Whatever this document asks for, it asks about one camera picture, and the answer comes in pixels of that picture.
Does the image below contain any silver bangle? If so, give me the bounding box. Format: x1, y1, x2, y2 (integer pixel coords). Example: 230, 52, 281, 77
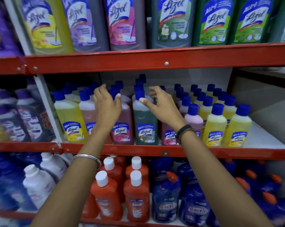
72, 154, 102, 168

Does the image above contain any person's left hand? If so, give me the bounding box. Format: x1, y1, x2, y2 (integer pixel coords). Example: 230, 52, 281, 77
93, 84, 123, 132

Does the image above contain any person's right hand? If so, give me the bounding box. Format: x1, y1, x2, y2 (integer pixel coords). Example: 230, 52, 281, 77
139, 86, 188, 133

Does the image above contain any group of orange white-capped bottles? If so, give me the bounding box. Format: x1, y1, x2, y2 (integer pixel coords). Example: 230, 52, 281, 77
81, 154, 150, 223

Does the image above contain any group of blue-capped cleaner bottles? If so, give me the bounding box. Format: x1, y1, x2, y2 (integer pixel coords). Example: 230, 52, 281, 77
52, 74, 252, 148

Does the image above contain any large purple cleaner bottle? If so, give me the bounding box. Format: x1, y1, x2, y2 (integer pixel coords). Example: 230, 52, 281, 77
0, 0, 23, 58

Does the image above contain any group of purple-capped dark bottles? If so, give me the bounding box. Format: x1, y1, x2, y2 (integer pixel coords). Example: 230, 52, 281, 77
0, 78, 56, 143

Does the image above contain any person's left forearm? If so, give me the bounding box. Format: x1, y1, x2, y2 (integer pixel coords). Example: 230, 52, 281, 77
30, 126, 115, 227

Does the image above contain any red metal shelf rack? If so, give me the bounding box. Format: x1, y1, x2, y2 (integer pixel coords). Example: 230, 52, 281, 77
24, 41, 285, 227
0, 56, 60, 220

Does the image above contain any pile of blue refill pouches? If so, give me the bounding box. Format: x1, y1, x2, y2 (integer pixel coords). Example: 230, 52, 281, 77
0, 152, 42, 212

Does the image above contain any person's right forearm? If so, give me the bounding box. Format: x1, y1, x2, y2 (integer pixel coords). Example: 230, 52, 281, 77
177, 129, 274, 227

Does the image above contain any black wristband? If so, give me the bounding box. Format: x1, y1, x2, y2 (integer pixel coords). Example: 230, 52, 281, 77
175, 124, 196, 145

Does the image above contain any white metal upright post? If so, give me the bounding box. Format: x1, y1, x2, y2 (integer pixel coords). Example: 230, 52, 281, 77
2, 0, 64, 144

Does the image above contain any group of blue orange-capped bottles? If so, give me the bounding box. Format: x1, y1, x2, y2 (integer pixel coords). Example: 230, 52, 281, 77
149, 157, 285, 227

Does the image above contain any row of large cleaner bottles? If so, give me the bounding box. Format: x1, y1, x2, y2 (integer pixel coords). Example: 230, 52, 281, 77
13, 0, 285, 55

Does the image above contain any white plastic bottle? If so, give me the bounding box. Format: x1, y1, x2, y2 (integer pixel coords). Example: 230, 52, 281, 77
40, 152, 67, 181
23, 164, 57, 209
60, 153, 74, 166

